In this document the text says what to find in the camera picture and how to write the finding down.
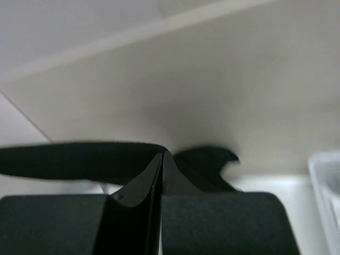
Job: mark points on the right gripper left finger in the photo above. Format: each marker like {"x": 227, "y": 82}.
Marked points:
{"x": 131, "y": 219}

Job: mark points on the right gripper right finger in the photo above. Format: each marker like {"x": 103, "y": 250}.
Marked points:
{"x": 174, "y": 182}

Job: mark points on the black tank top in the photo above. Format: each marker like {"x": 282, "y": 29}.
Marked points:
{"x": 115, "y": 162}

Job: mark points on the white plastic laundry basket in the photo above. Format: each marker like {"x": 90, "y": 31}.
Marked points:
{"x": 324, "y": 171}

